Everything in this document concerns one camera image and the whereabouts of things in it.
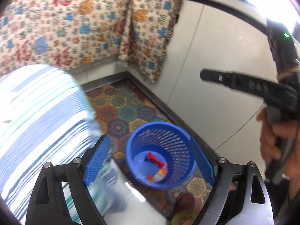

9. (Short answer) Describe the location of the person's right hand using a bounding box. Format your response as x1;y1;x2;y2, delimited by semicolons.
257;108;299;200

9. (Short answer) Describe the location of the red orange snack wrapper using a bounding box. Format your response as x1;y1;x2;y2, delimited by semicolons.
145;151;167;182

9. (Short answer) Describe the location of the blue striped tablecloth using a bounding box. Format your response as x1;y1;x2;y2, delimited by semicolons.
1;64;127;224

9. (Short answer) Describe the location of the blue plastic waste basket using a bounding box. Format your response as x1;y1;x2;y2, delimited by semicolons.
126;121;196;189

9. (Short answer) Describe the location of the colourful hexagon floor mat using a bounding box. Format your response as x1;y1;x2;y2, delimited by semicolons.
86;80;212;218

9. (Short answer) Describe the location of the patterned blanket side piece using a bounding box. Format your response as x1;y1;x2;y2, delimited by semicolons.
118;0;182;84

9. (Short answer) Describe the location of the patterned fu character blanket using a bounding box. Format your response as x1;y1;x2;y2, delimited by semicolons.
1;0;130;75

